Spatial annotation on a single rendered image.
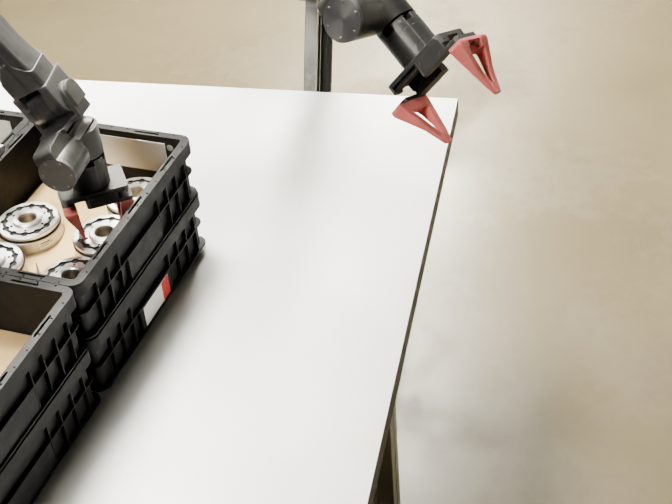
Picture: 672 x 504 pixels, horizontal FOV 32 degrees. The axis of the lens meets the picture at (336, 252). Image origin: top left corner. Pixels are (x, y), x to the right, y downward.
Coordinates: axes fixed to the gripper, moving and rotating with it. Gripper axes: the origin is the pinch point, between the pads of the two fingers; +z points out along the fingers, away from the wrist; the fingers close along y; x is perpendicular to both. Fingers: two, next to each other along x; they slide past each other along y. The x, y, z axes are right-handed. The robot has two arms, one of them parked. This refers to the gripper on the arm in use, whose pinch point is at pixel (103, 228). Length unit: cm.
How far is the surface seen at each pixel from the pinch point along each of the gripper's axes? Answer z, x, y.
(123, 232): -5.2, -9.4, 2.2
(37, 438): 7.4, -33.7, -17.6
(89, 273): -5.7, -17.7, -4.5
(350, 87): 87, 160, 98
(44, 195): 4.0, 19.4, -7.1
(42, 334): -5.8, -28.1, -13.0
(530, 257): 87, 59, 110
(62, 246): 4.0, 3.8, -6.8
